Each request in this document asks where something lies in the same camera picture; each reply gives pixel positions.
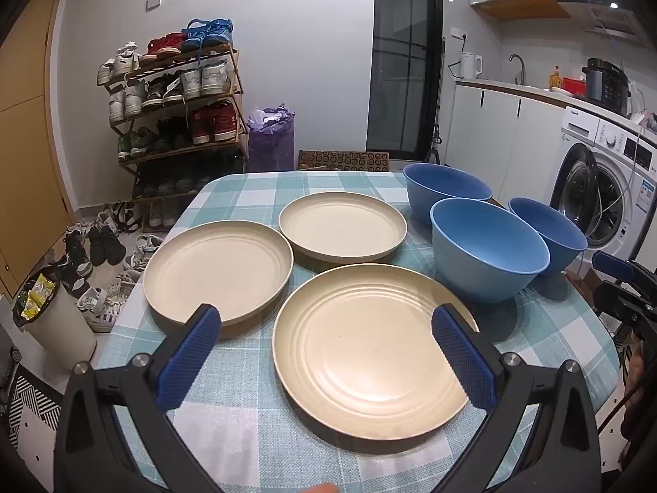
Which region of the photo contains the teal checked tablecloth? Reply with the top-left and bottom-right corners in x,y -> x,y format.
95,170 -> 622,493

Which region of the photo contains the small blue bowl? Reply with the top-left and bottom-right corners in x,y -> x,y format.
508,196 -> 589,277

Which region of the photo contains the yellow wooden door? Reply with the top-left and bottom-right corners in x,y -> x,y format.
0,0 -> 75,299

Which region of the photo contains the wooden shoe rack with shoes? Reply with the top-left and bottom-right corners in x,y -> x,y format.
96,18 -> 247,229

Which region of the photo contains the medium blue bowl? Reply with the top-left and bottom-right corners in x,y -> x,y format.
430,198 -> 551,304

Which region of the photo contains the white lower cabinet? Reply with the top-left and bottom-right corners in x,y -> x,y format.
444,79 -> 570,211

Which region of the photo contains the pile of scattered shoes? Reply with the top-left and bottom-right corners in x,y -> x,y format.
51,200 -> 170,334

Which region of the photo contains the white washing machine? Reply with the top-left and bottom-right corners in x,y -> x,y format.
549,108 -> 657,263

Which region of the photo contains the large blue bowl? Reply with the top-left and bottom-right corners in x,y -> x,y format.
402,163 -> 494,221

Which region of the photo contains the patterned cardboard box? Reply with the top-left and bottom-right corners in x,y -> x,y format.
296,150 -> 391,173

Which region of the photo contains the white trash bin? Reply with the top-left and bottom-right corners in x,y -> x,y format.
11,273 -> 98,371

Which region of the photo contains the small cream plate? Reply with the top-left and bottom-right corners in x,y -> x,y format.
278,191 -> 408,264

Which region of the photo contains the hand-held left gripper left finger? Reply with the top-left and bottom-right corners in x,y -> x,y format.
54,304 -> 223,493

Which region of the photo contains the stick vacuum cleaner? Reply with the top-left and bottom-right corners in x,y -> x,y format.
424,123 -> 444,163

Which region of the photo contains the purple plastic bag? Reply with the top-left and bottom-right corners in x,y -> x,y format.
246,104 -> 296,173

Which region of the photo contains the black glass door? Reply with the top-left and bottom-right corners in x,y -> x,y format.
367,0 -> 443,157

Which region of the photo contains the range hood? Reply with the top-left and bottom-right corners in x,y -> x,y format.
557,0 -> 650,42

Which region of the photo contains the black pressure cooker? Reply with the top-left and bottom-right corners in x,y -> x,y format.
582,58 -> 631,116

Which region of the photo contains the white electric kettle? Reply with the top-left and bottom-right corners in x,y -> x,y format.
458,51 -> 484,80

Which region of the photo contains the medium cream plate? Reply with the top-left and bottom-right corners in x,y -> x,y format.
142,220 -> 294,330

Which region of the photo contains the black and white rug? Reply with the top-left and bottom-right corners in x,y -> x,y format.
7,370 -> 62,447

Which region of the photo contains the large cream plate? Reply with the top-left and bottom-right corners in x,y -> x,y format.
272,263 -> 480,442

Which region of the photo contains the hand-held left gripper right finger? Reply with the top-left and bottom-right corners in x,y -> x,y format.
431,304 -> 602,493

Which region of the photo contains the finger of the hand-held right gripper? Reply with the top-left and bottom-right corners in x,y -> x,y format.
591,250 -> 638,284
594,282 -> 657,325

